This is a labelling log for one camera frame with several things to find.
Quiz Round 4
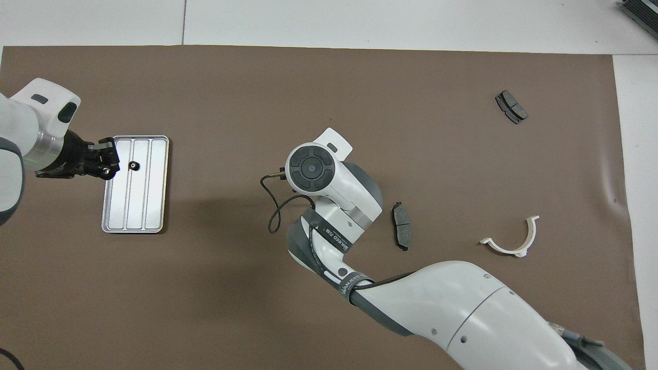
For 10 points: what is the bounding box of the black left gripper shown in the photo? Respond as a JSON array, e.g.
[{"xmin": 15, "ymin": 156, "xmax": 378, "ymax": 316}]
[{"xmin": 34, "ymin": 129, "xmax": 121, "ymax": 181}]

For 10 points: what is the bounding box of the silver ribbed metal tray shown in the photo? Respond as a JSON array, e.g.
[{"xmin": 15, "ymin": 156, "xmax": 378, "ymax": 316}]
[{"xmin": 102, "ymin": 135, "xmax": 170, "ymax": 234}]

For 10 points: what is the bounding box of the brown table mat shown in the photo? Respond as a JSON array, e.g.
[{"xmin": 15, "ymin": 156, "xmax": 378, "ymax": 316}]
[{"xmin": 0, "ymin": 45, "xmax": 647, "ymax": 370}]

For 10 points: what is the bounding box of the long grey brake pad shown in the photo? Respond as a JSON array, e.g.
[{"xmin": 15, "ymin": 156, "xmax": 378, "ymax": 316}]
[{"xmin": 392, "ymin": 200, "xmax": 413, "ymax": 252}]

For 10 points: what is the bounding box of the short grey brake pad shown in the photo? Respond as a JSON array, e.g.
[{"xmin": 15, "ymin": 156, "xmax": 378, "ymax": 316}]
[{"xmin": 495, "ymin": 90, "xmax": 529, "ymax": 125}]

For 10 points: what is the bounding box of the dark ribbed metal device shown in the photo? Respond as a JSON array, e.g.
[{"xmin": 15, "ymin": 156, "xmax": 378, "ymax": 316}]
[{"xmin": 619, "ymin": 0, "xmax": 658, "ymax": 27}]

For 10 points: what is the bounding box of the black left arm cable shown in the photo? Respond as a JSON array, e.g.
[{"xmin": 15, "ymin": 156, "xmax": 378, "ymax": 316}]
[{"xmin": 0, "ymin": 348, "xmax": 25, "ymax": 370}]

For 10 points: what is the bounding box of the white plastic half-ring clamp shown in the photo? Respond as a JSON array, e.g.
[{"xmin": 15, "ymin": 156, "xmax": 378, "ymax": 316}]
[{"xmin": 479, "ymin": 215, "xmax": 540, "ymax": 258}]

